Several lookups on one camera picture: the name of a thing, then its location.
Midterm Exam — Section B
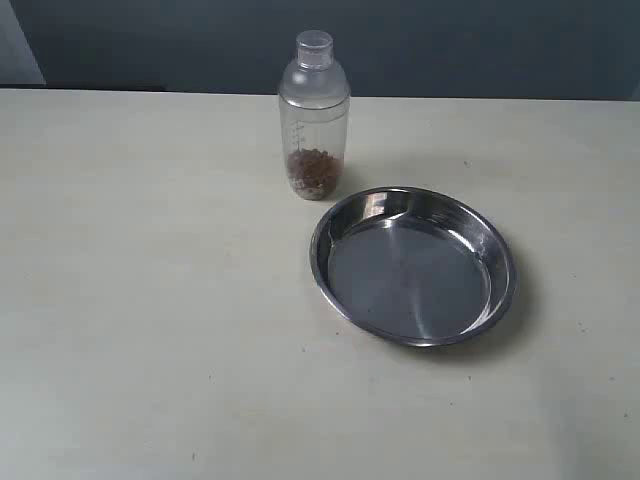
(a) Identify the clear plastic shaker bottle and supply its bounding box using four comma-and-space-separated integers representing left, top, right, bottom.
278, 30, 350, 201

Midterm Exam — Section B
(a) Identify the round stainless steel tray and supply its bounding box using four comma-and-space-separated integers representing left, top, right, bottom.
309, 186, 517, 348

